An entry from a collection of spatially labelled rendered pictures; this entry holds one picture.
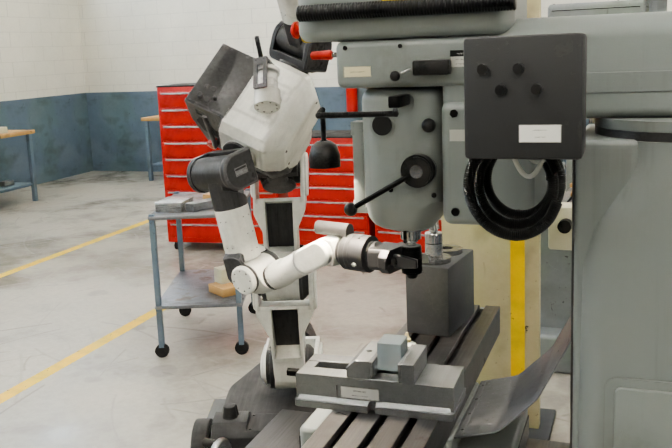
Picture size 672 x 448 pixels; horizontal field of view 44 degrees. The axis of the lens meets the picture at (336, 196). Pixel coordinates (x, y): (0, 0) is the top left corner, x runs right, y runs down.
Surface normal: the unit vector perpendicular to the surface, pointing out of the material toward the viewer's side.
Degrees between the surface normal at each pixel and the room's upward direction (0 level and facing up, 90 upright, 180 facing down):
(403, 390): 90
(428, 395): 90
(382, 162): 90
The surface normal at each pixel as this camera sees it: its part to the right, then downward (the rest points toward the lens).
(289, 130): 0.60, 0.04
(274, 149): 0.45, 0.50
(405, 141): -0.34, 0.18
